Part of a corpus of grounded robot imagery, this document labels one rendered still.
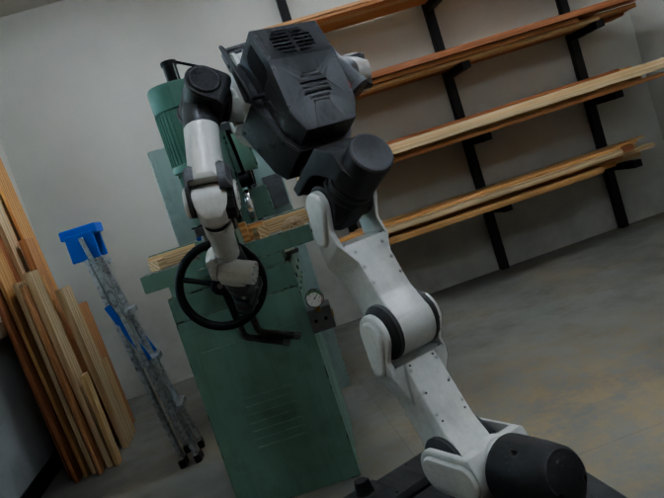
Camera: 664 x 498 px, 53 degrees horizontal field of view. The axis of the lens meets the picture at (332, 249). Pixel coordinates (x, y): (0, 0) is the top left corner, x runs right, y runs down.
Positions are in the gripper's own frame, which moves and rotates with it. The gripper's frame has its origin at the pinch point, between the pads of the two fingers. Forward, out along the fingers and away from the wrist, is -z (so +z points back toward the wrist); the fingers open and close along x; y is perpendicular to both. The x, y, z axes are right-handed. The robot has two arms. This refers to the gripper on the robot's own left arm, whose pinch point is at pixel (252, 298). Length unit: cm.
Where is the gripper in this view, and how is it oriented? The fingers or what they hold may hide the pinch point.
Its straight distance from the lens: 202.0
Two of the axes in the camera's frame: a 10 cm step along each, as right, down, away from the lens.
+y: -9.5, -2.1, 2.2
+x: 2.8, -8.9, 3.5
